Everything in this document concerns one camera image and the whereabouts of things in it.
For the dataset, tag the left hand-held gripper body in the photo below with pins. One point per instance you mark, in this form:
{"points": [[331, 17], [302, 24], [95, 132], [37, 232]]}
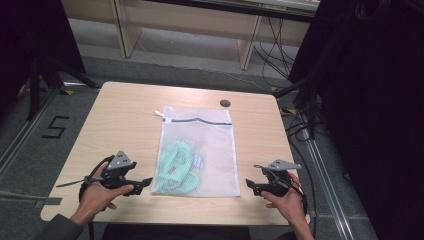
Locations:
{"points": [[116, 166]]}

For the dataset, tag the white mesh laundry bag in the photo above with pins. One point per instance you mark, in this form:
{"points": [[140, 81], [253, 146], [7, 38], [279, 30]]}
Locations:
{"points": [[213, 146]]}

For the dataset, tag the white blue striped sock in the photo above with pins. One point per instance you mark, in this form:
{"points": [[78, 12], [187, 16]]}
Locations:
{"points": [[198, 162]]}

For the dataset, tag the aluminium floor rail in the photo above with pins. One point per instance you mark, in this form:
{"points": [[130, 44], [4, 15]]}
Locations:
{"points": [[325, 186], [23, 133]]}

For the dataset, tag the light wooden desk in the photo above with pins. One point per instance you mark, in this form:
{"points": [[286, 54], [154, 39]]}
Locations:
{"points": [[186, 20]]}

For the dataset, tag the dark round table grommet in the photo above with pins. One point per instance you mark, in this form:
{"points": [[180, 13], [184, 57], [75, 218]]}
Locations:
{"points": [[225, 103]]}

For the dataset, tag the person's dark lap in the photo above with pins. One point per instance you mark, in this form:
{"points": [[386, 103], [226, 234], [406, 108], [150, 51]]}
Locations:
{"points": [[173, 233]]}

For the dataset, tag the person's left hand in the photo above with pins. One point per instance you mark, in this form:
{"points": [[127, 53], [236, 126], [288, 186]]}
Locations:
{"points": [[95, 198]]}

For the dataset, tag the black metal stand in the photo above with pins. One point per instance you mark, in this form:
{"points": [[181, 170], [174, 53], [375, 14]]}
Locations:
{"points": [[35, 86], [311, 110]]}

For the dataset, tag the mint green garment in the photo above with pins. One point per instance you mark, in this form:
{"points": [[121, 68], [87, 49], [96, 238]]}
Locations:
{"points": [[175, 166]]}

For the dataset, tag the grey tape strip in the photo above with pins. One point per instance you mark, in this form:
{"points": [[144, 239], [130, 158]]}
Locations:
{"points": [[48, 202]]}

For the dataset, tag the person's right hand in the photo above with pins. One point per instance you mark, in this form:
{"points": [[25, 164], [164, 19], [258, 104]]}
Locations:
{"points": [[291, 205]]}

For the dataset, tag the black curtain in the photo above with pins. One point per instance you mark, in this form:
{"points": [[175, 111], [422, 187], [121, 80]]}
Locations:
{"points": [[373, 100], [30, 40]]}

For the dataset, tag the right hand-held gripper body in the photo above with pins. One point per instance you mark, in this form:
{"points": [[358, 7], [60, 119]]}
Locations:
{"points": [[278, 181]]}

